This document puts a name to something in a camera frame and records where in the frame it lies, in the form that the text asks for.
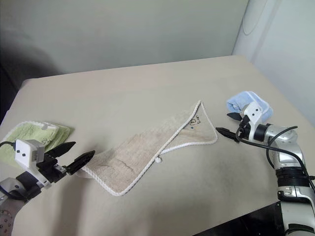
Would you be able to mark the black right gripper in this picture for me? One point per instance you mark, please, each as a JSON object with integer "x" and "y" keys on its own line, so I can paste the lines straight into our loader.
{"x": 244, "y": 132}

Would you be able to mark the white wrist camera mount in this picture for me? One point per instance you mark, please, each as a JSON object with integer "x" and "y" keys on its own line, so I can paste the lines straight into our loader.
{"x": 24, "y": 151}
{"x": 253, "y": 113}

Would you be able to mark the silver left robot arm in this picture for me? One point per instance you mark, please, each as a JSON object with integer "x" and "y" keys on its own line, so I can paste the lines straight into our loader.
{"x": 9, "y": 191}

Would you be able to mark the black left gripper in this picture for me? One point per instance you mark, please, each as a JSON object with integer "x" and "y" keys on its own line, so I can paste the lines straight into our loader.
{"x": 49, "y": 169}

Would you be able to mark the blue folded towel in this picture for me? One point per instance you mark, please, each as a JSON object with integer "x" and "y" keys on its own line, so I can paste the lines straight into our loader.
{"x": 242, "y": 99}

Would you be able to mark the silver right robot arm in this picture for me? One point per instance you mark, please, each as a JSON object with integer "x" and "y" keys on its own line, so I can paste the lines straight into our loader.
{"x": 290, "y": 172}

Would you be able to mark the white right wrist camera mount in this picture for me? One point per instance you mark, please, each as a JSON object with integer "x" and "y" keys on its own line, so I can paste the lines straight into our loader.
{"x": 253, "y": 113}

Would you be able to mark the beige towel with white trim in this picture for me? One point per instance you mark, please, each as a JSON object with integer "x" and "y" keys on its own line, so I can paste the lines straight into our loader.
{"x": 147, "y": 152}

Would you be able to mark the green folded towel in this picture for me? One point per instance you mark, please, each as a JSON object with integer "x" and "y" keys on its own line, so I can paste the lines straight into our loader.
{"x": 29, "y": 132}

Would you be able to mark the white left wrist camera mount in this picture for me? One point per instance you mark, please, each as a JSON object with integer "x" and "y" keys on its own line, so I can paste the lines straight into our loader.
{"x": 24, "y": 151}

